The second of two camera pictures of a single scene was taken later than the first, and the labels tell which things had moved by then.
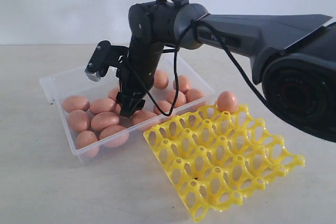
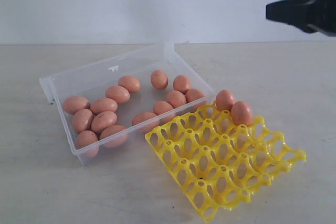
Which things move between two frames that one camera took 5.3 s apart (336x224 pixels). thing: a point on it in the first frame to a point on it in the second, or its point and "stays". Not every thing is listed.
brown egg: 118,108 to 241,113
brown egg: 181,99 stays
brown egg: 165,106 stays
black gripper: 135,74 to 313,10
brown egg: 103,119 stays
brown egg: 227,101 stays
